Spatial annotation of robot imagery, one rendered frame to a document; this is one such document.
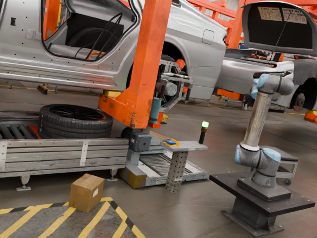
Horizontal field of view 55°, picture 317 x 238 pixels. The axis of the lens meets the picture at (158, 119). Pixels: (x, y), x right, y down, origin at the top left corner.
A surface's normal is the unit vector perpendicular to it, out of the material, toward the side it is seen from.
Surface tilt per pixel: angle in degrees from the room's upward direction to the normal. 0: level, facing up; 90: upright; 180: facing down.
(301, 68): 87
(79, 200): 90
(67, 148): 90
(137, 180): 90
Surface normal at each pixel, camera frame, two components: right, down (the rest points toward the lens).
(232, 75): -0.79, -0.07
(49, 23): 0.58, 0.29
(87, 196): -0.25, 0.15
